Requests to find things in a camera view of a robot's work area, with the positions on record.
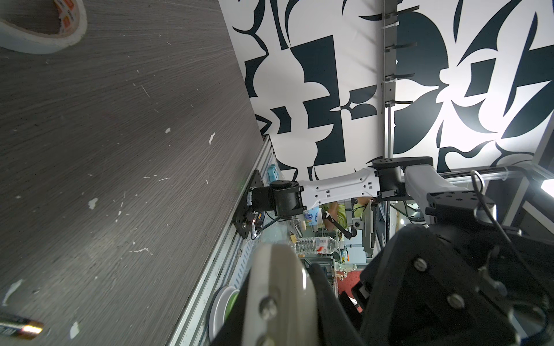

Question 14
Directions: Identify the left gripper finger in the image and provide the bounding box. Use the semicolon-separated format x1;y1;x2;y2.
308;263;366;346

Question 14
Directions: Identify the AAA battery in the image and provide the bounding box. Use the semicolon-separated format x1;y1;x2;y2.
0;314;44;340

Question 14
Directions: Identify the small electronics board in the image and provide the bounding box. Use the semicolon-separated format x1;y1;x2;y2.
250;212;265;240

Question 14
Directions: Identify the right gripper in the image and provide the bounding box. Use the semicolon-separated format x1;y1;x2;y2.
339;207;553;345

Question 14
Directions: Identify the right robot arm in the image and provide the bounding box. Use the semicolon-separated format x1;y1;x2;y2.
246;157;553;345

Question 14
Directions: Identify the blue owl number tag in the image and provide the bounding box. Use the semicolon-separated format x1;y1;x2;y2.
267;164;280;183

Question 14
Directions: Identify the person in green shirt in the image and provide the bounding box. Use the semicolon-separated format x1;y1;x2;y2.
321;197;375;231

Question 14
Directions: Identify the blue tissue pack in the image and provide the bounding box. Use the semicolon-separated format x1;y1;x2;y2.
304;206;323;228

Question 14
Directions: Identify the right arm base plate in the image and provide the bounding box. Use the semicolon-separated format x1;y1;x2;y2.
232;170;263;239

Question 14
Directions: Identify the green push button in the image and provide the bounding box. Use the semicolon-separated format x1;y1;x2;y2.
208;285;239;342

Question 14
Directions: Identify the plastic water bottle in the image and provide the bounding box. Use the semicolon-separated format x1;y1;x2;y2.
294;236;344;255

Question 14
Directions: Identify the beige masking tape roll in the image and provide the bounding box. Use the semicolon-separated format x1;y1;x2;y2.
1;0;88;55

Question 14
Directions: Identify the black wall hook rail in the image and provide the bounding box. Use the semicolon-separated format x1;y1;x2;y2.
381;0;419;110

